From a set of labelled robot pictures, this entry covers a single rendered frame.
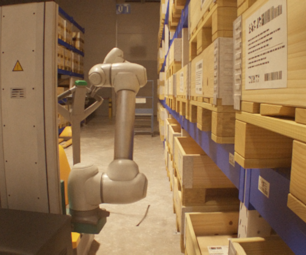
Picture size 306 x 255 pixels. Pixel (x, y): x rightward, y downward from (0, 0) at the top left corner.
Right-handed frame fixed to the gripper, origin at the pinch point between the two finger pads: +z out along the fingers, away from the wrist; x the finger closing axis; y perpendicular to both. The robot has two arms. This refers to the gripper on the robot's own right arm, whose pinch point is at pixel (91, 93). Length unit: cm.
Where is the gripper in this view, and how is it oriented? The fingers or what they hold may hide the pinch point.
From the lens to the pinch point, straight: 222.4
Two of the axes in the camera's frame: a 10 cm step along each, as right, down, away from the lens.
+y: -4.7, -4.0, -7.9
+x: 7.2, 3.4, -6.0
